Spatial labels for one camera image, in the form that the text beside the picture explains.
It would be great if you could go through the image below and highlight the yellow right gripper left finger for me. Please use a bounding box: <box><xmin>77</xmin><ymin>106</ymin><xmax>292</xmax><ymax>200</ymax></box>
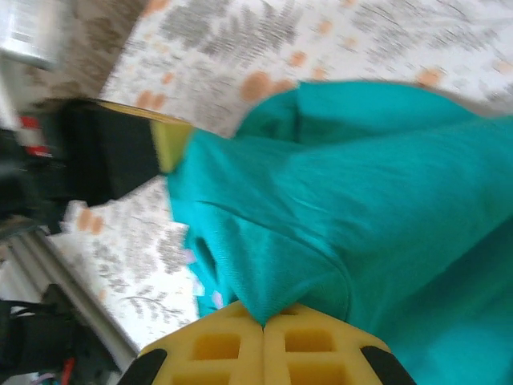
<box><xmin>119</xmin><ymin>300</ymin><xmax>265</xmax><ymax>385</ymax></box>

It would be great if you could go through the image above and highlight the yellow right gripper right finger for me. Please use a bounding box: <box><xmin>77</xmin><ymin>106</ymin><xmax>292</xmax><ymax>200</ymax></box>
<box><xmin>263</xmin><ymin>306</ymin><xmax>418</xmax><ymax>385</ymax></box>

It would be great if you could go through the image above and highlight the teal t-shirt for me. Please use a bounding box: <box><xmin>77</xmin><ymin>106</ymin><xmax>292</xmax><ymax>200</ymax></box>
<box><xmin>166</xmin><ymin>79</ymin><xmax>513</xmax><ymax>385</ymax></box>

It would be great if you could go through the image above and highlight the floral tablecloth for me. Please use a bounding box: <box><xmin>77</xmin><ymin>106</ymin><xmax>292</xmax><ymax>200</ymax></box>
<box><xmin>47</xmin><ymin>0</ymin><xmax>513</xmax><ymax>350</ymax></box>

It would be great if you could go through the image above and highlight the aluminium mounting rail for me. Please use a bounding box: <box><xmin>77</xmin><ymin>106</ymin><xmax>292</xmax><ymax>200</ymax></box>
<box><xmin>0</xmin><ymin>228</ymin><xmax>139</xmax><ymax>370</ymax></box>

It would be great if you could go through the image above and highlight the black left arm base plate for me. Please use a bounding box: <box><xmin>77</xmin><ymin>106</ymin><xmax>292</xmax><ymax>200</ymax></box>
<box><xmin>0</xmin><ymin>282</ymin><xmax>87</xmax><ymax>376</ymax></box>

